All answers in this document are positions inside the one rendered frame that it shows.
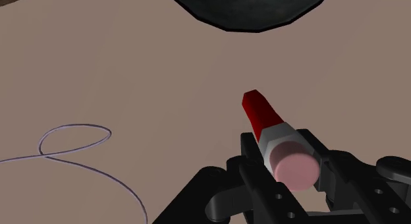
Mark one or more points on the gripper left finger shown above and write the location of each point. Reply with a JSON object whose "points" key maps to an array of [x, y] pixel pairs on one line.
{"points": [[257, 188]]}

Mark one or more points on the red pencil with pink eraser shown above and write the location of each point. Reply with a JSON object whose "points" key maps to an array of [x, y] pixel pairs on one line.
{"points": [[282, 146]]}

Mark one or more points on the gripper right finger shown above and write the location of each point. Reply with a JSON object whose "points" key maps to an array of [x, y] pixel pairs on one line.
{"points": [[353, 175]]}

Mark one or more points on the dark grey round bowl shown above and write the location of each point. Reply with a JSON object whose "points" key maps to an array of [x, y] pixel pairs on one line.
{"points": [[249, 9]]}

